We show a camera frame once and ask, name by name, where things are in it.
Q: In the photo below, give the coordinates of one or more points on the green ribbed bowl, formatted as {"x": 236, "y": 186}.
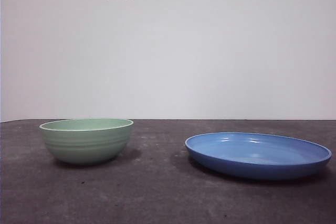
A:
{"x": 86, "y": 145}

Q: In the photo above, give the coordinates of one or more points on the blue round plate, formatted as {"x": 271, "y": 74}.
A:
{"x": 249, "y": 150}

